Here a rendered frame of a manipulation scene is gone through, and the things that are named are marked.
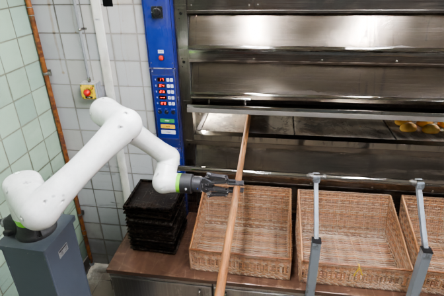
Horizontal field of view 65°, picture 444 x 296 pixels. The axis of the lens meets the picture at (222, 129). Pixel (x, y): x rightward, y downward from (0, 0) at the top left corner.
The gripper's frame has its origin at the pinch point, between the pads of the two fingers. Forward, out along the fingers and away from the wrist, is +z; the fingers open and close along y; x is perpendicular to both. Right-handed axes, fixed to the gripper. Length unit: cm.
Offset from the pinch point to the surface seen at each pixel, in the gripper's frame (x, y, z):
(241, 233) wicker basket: -36, 60, 0
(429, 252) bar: 7, 24, 86
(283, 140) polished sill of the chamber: -53, 2, 23
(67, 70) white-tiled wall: -55, -38, -106
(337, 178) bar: -16, 2, 48
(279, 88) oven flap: -52, -30, 19
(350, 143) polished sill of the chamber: -53, 2, 61
